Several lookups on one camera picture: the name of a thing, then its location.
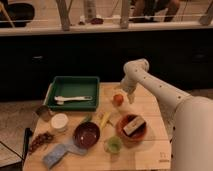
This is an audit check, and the yellow banana toy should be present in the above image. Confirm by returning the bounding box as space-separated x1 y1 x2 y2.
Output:
100 112 111 129

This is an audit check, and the green plastic cup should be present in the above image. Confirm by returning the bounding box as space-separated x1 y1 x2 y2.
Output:
105 136 122 154

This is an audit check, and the orange terracotta bowl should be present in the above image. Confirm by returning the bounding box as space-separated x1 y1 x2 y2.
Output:
116 114 146 143

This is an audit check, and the green plastic tray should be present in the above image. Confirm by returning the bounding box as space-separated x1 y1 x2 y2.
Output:
45 76 99 111

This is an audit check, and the blue-grey cloth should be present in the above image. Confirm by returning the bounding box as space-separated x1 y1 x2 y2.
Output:
64 138 87 156

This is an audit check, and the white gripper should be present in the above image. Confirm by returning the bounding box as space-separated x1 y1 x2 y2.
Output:
120 77 137 104

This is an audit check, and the red grapes bunch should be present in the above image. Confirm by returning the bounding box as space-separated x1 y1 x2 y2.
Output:
29 132 54 153

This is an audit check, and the orange-red apple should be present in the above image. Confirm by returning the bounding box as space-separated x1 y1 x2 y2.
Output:
113 94 124 106

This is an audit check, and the green vegetable toy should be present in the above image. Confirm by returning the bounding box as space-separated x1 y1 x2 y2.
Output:
82 115 92 123

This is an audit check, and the small metal cup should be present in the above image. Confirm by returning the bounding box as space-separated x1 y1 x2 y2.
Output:
36 105 51 122

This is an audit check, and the black table leg bracket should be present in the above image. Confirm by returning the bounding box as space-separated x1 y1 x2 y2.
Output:
22 128 33 159

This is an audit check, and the wooden block brush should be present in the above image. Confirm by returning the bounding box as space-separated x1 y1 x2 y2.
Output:
123 116 145 135

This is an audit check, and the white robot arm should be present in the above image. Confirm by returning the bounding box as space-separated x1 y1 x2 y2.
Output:
120 58 213 171

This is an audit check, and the white spatula utensil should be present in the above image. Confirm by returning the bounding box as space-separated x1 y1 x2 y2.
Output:
54 96 92 105

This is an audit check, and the white round container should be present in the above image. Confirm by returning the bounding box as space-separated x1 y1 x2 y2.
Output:
50 113 69 132

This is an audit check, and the dark red bowl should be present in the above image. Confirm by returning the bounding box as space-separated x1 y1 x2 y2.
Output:
73 122 100 149

